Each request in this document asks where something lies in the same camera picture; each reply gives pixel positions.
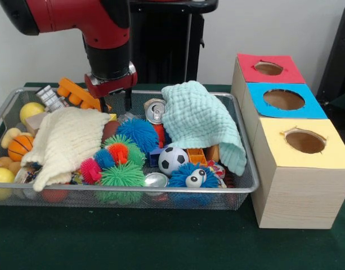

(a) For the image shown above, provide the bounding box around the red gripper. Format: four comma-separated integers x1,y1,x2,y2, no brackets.
84,62,138,115

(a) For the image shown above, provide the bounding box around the long orange toy block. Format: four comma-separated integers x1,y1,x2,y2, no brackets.
57,78,113,112

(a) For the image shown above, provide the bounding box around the cream muslin cloth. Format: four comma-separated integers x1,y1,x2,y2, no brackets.
21,106,111,192

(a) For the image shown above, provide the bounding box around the mint muslin cloth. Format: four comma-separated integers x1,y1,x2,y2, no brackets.
160,80,248,177

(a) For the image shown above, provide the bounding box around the wooden box with three holes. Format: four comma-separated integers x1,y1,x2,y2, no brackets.
230,53,345,229

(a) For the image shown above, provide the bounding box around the blue spiky rubber ball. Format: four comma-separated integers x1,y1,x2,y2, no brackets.
117,118,160,154

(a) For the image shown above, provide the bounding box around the multicoloured spiky caterpillar toy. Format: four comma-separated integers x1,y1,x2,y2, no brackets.
79,134,147,183

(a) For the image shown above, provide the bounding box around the green spiky rubber ball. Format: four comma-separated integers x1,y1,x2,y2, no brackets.
98,164,146,204

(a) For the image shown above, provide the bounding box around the black and white soccer ball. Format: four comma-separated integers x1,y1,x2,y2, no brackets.
158,146,190,178

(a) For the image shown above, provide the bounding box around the small yellow ball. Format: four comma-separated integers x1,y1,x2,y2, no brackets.
19,102,46,124

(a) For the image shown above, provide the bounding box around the blue spiky ball with eyes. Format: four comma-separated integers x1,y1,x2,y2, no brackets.
167,162,221,205

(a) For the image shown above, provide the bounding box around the orange mini basketball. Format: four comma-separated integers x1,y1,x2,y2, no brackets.
7,134,34,162

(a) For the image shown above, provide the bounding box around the dark green tablecloth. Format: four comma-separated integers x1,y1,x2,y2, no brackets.
0,82,345,270

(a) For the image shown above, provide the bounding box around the black equipment case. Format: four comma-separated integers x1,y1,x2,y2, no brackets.
315,4,345,105

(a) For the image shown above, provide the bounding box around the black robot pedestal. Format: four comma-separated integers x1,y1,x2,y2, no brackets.
129,0,219,84

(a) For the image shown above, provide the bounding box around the silver wire mesh bin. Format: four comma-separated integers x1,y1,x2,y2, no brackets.
0,87,259,211

